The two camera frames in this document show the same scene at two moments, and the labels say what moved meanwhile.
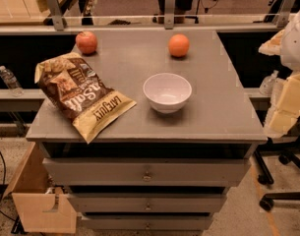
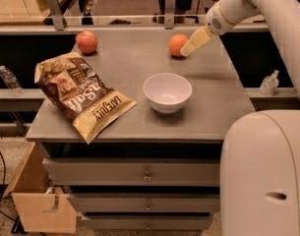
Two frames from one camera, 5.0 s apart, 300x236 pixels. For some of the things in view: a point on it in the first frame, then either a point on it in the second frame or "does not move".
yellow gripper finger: x=291 y=104 -> x=199 y=38
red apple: x=87 y=42 does not move
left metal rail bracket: x=54 y=8 does not move
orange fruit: x=179 y=45 does not move
